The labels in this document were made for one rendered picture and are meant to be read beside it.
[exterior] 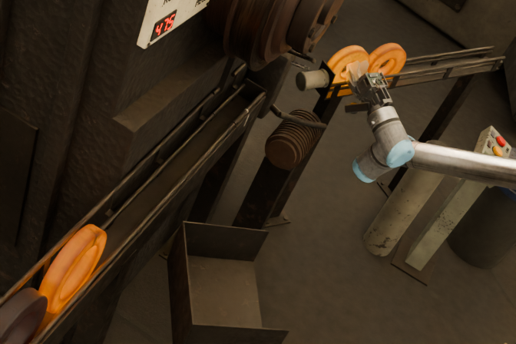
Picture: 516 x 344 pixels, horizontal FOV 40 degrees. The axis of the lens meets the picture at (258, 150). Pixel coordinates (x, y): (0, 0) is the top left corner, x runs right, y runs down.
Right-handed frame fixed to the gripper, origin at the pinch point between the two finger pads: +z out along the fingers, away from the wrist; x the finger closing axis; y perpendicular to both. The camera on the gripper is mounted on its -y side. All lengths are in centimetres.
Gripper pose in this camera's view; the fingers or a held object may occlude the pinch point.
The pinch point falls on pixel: (349, 63)
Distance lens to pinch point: 231.1
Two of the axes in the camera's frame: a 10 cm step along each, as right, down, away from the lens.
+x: -8.3, 1.1, -5.5
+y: 4.4, -4.9, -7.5
